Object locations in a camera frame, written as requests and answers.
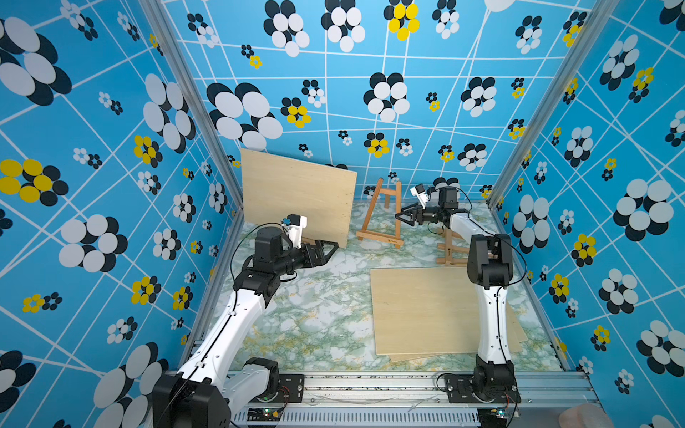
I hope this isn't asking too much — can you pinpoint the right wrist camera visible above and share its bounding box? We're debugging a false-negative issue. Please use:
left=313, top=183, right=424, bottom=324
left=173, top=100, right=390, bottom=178
left=410, top=184, right=430, bottom=209

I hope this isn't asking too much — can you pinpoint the wooden easel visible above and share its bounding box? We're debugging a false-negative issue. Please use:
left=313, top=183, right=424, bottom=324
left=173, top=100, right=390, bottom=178
left=436, top=229, right=469, bottom=266
left=356, top=178, right=404, bottom=249

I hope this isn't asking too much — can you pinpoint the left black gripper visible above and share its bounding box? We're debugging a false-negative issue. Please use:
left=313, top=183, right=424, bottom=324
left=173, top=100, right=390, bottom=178
left=275, top=240, right=338, bottom=276

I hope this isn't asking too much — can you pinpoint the plywood board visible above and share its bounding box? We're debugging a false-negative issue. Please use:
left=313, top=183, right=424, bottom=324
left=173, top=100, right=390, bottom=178
left=370, top=267, right=480, bottom=355
left=241, top=149, right=357, bottom=248
left=388, top=304, right=528, bottom=362

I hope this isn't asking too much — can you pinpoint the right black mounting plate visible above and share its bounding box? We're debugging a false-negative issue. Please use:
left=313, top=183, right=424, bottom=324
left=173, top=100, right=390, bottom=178
left=435, top=373, right=521, bottom=406

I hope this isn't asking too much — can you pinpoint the pink round object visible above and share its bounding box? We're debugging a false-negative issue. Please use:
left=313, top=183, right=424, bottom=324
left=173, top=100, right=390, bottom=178
left=558, top=403, right=605, bottom=428

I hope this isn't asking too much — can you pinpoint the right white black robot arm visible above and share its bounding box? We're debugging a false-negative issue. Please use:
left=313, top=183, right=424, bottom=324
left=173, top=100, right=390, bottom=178
left=395, top=185, right=520, bottom=404

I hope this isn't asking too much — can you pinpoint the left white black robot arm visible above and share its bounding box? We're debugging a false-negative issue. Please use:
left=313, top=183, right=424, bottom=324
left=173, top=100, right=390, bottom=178
left=152, top=214, right=338, bottom=427

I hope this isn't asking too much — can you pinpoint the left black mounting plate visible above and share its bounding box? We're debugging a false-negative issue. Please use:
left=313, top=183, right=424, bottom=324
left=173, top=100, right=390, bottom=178
left=253, top=374, right=305, bottom=403

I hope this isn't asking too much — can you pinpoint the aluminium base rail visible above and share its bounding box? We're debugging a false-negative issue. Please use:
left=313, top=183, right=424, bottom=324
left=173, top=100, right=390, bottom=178
left=230, top=372, right=599, bottom=427

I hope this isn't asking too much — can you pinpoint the black mounting plate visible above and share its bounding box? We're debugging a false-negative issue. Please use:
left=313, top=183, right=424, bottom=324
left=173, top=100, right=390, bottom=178
left=253, top=374, right=305, bottom=403
left=435, top=373, right=521, bottom=406

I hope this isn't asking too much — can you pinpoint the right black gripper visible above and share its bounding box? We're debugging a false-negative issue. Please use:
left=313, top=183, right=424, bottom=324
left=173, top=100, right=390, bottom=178
left=395, top=202, right=443, bottom=229

